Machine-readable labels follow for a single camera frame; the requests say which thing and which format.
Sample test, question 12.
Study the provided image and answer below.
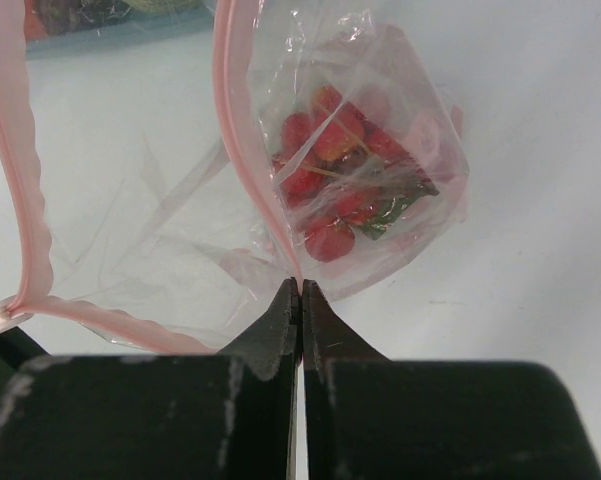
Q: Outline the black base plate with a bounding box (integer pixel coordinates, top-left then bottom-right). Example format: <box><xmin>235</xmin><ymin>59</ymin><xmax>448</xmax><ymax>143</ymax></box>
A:
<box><xmin>0</xmin><ymin>292</ymin><xmax>49</xmax><ymax>381</ymax></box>

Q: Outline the red cherry tomato bunch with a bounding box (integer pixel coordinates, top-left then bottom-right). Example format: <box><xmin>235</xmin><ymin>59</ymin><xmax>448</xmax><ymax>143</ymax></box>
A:
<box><xmin>271</xmin><ymin>84</ymin><xmax>439</xmax><ymax>263</ymax></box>

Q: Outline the teal plastic tray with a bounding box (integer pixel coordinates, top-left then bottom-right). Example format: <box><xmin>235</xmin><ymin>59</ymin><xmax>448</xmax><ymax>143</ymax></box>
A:
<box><xmin>26</xmin><ymin>8</ymin><xmax>213</xmax><ymax>60</ymax></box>

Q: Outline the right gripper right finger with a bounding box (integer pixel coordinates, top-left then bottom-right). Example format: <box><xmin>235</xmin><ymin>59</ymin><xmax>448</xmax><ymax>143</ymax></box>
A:
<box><xmin>301</xmin><ymin>280</ymin><xmax>387</xmax><ymax>480</ymax></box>

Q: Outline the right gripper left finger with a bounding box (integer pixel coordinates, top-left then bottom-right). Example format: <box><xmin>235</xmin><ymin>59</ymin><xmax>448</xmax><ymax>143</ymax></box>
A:
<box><xmin>218</xmin><ymin>278</ymin><xmax>300</xmax><ymax>479</ymax></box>

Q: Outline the clear zip top bag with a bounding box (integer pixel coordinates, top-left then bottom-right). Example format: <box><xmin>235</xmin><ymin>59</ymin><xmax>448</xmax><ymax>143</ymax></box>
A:
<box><xmin>0</xmin><ymin>1</ymin><xmax>469</xmax><ymax>354</ymax></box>

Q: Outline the green striped melon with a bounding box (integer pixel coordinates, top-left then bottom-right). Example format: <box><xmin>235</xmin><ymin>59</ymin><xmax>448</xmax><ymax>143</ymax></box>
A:
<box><xmin>124</xmin><ymin>0</ymin><xmax>203</xmax><ymax>15</ymax></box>

